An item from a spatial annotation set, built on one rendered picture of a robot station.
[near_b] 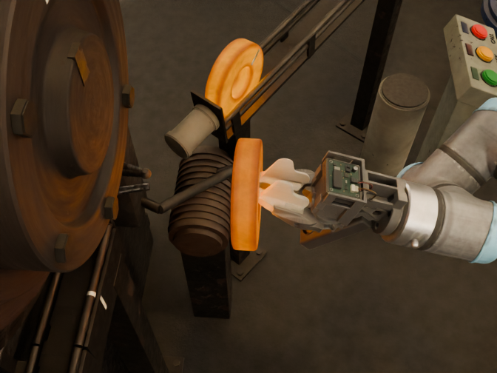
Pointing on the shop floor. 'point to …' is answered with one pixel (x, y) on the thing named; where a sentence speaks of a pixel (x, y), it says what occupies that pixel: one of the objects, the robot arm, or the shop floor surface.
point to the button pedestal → (461, 83)
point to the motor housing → (205, 233)
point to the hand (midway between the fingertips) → (248, 186)
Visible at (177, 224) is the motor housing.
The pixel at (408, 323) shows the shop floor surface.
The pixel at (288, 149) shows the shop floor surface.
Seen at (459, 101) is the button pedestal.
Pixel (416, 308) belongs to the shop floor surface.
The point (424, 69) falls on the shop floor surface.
